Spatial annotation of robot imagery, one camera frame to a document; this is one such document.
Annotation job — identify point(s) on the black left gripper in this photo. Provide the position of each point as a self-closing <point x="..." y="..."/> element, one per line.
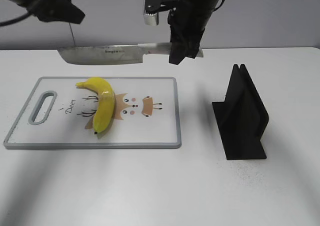
<point x="53" y="10"/>

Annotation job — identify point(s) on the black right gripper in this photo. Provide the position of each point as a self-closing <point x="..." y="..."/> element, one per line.
<point x="187" y="20"/>

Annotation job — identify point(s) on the white-handled kitchen knife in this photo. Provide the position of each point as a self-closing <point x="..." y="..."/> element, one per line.
<point x="122" y="54"/>

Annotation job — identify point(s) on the yellow plastic banana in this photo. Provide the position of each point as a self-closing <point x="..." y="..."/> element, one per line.
<point x="106" y="102"/>

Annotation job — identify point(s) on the white grey-rimmed cutting board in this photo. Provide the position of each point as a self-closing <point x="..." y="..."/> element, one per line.
<point x="58" y="115"/>

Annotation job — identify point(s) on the black knife stand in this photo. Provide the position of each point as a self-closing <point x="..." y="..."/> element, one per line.
<point x="241" y="118"/>

